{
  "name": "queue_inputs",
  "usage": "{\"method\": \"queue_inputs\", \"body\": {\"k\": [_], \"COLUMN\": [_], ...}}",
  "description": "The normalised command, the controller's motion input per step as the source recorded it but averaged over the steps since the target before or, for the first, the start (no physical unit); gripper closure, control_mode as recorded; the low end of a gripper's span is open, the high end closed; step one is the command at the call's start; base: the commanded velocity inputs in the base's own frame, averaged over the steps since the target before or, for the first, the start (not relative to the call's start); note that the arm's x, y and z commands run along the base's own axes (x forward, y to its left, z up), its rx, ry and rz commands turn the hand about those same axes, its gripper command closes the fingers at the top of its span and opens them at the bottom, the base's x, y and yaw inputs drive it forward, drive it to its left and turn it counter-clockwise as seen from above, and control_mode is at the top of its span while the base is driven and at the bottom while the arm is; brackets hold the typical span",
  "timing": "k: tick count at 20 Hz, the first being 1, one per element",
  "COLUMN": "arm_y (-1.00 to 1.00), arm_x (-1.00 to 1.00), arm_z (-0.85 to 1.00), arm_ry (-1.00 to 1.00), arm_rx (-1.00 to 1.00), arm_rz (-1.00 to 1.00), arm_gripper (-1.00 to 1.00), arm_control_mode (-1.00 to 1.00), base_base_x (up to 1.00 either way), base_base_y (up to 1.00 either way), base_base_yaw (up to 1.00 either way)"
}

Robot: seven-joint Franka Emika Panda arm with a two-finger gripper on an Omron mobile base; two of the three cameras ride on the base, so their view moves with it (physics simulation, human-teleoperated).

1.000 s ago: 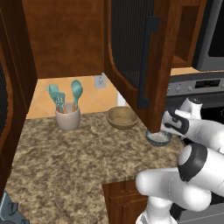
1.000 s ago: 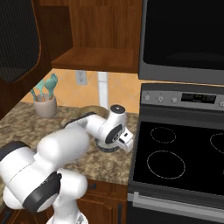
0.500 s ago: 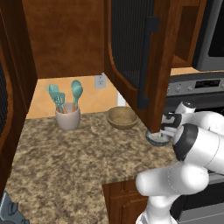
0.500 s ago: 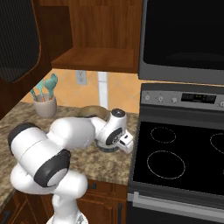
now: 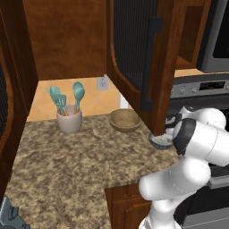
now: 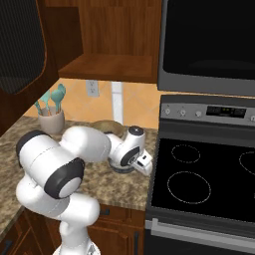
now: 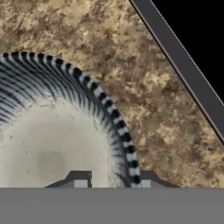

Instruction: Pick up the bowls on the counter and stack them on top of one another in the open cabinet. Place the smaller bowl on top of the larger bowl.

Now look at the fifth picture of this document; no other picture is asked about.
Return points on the beige utensil pot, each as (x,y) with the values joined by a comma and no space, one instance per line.
(69,121)

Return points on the brown wooden bowl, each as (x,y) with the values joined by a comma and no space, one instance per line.
(124,120)

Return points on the open wooden wall cabinet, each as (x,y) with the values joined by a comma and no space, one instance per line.
(65,38)

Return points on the steel stove with oven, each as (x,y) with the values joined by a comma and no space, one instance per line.
(202,89)

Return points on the teal spoon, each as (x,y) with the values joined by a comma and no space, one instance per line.
(78,91)

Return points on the small grey blue bowl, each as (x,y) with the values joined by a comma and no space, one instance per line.
(159,141)

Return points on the teal slotted turner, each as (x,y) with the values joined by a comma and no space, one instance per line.
(61,103)

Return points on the wooden base cabinet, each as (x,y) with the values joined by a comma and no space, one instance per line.
(125,205)

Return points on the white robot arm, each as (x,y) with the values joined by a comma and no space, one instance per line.
(193,179)

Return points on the closed wooden wall cabinet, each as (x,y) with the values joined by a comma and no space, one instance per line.
(190,32)

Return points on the teal spatula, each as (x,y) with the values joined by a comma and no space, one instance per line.
(54,91)

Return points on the grey microwave oven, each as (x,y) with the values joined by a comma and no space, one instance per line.
(216,35)

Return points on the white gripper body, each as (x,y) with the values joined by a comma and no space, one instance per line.
(171,121)

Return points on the white wall socket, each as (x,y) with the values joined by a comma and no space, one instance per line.
(102,83)

